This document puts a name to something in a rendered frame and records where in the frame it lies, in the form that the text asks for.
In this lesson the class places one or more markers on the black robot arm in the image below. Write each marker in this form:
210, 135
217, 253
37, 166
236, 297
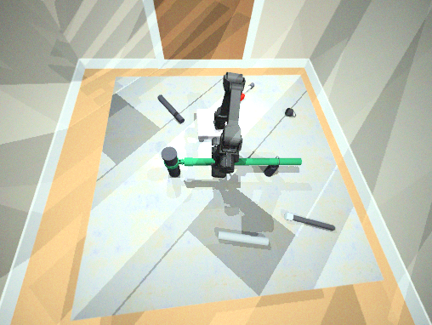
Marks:
230, 140

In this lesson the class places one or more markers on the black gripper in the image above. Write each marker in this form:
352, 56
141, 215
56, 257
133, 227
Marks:
216, 155

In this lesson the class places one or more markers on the white cylindrical tube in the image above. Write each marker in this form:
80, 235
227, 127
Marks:
230, 236

